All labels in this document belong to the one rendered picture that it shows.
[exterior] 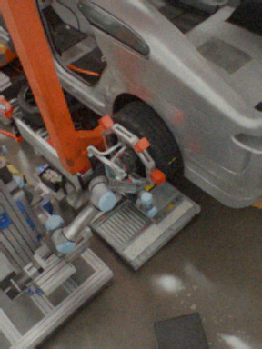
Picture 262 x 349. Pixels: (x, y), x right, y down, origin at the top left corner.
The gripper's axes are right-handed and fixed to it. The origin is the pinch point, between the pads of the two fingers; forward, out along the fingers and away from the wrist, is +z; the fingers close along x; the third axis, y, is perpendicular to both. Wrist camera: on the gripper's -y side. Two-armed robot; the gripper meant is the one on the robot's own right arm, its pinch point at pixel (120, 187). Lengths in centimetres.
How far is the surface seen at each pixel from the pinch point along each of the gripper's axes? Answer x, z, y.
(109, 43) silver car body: -45, 45, 83
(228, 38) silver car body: -170, 37, 22
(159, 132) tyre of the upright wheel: -41, -2, 29
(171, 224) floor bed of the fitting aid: -32, -16, -75
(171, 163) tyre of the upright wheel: -38.4, -15.3, 6.0
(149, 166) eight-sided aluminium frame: -21.5, -10.1, 13.1
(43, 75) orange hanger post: 3, 60, 77
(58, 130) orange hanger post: 6, 60, 26
